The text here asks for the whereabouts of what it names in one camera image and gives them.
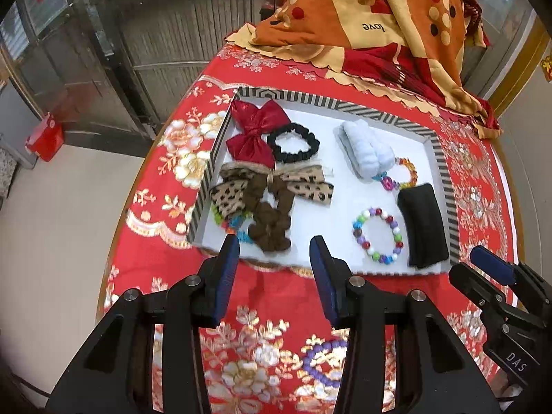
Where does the purple bead bracelet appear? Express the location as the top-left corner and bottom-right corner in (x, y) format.
(301, 337), (350, 389)

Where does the rainbow charm bracelet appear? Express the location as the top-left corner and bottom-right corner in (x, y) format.
(372, 157), (419, 193)

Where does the multicolor round bead bracelet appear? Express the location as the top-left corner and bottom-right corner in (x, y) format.
(351, 206), (405, 266)

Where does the white fluffy hair clip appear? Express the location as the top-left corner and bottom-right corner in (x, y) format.
(338, 120), (396, 179)

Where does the leopard brown bow hair tie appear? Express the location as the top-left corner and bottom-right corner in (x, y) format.
(208, 161), (335, 254)

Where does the black scrunchie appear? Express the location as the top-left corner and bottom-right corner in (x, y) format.
(266, 122), (320, 165)

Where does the red satin bow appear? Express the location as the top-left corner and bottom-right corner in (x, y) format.
(226, 100), (290, 169)

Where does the striped white jewelry tray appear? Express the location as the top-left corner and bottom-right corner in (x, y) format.
(185, 86), (461, 278)

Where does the black velvet cushion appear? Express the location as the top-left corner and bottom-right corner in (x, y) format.
(397, 183), (449, 270)

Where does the red floral tablecloth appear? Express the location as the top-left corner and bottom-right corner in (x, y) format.
(98, 45), (518, 413)

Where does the red box on floor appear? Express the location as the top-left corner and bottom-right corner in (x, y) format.
(24, 112), (63, 162)

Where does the orange yellow red blanket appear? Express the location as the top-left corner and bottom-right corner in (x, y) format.
(227, 0), (502, 139)

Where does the metal glass door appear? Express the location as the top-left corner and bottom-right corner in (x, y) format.
(16, 0), (276, 137)

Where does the colorful flower bead bracelet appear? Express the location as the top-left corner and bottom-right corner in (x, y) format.
(210, 204), (255, 246)

